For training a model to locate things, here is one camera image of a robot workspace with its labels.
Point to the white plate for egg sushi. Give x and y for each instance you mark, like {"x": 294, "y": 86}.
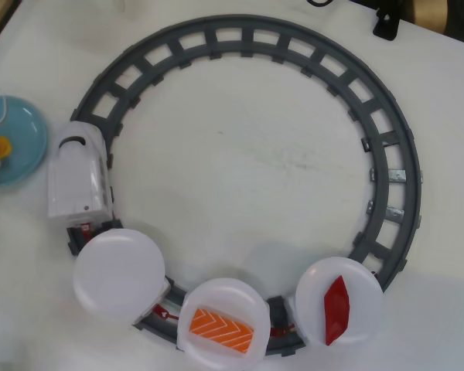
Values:
{"x": 118, "y": 270}

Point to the red tuna toy sushi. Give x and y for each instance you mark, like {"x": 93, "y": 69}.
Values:
{"x": 336, "y": 309}

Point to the white toy Shinkansen locomotive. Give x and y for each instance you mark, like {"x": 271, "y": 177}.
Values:
{"x": 75, "y": 181}

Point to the white plate with tuna sushi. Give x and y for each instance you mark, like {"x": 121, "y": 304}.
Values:
{"x": 363, "y": 305}

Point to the silver tape piece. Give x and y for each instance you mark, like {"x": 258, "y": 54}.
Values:
{"x": 395, "y": 213}
{"x": 397, "y": 175}

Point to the black table clamp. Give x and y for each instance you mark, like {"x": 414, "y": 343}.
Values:
{"x": 386, "y": 27}

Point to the red train coupler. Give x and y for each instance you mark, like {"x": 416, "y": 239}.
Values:
{"x": 85, "y": 227}
{"x": 281, "y": 331}
{"x": 168, "y": 314}

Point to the white plate with salmon sushi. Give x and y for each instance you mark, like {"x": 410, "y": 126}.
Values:
{"x": 220, "y": 295}

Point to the grey circular toy rail track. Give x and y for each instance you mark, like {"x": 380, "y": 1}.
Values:
{"x": 394, "y": 116}

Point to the orange salmon toy sushi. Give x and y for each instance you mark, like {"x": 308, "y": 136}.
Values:
{"x": 222, "y": 330}

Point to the blue round dish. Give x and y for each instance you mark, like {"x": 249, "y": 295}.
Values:
{"x": 27, "y": 139}

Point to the white toy train wagon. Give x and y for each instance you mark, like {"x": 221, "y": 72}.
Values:
{"x": 154, "y": 305}
{"x": 295, "y": 317}

